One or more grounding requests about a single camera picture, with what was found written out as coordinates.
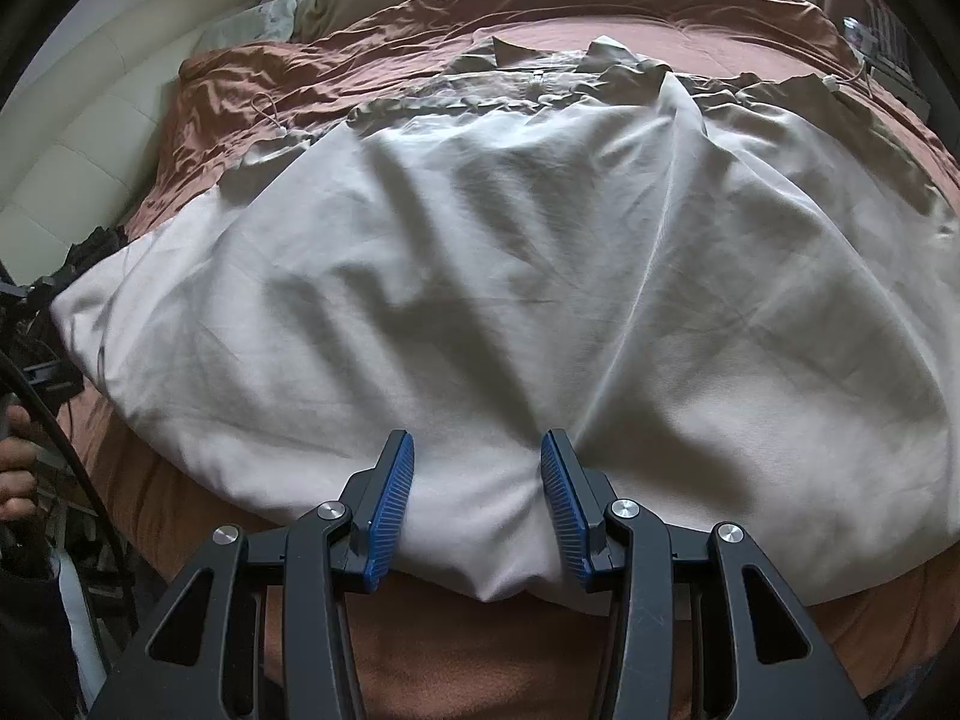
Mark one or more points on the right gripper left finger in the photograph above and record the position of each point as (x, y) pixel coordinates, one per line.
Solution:
(201, 654)

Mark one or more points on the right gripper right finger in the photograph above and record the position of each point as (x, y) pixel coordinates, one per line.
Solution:
(756, 653)

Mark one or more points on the beige jacket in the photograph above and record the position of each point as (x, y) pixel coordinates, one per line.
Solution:
(738, 298)

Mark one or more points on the person left hand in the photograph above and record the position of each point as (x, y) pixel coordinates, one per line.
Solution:
(18, 483)

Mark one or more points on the brown bed sheet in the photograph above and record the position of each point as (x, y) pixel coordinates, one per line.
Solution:
(426, 650)

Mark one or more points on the black garment on bed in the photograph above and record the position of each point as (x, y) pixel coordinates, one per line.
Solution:
(100, 244)

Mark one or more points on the cream padded headboard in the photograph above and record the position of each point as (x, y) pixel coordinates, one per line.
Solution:
(80, 132)

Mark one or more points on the white nightstand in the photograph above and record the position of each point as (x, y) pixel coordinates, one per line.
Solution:
(900, 83)

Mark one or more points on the light green pillow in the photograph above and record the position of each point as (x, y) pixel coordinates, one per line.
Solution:
(271, 22)

